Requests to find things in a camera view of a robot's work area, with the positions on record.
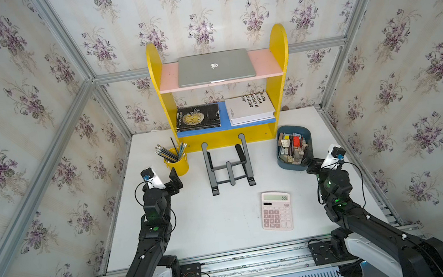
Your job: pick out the silver laptop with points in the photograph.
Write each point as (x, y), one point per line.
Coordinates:
(214, 67)

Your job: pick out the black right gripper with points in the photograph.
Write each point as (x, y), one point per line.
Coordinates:
(316, 165)

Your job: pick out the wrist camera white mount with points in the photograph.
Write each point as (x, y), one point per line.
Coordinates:
(152, 179)
(334, 155)

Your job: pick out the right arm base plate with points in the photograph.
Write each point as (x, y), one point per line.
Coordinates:
(323, 254)

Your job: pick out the pink calculator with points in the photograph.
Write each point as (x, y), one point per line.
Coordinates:
(276, 211)

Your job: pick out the yellow pencil cup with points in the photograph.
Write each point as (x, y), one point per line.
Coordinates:
(181, 167)

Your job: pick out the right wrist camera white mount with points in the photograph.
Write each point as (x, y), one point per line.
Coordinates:
(334, 155)

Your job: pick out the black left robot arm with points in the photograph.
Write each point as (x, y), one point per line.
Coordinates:
(156, 227)

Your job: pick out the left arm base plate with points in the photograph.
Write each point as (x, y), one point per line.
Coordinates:
(187, 270)

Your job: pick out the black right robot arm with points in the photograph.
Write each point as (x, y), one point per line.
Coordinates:
(360, 234)

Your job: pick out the yellow pink blue shelf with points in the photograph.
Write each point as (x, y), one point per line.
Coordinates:
(270, 64)

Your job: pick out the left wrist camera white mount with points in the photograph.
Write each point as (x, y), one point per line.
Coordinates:
(152, 179)

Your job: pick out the black book gold emblem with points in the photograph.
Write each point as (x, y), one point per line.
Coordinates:
(198, 117)

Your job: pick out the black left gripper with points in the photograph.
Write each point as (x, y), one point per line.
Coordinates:
(176, 182)

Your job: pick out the blue tray of small items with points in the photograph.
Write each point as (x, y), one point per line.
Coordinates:
(294, 143)

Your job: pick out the white book black lettering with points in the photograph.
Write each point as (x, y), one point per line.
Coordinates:
(249, 108)

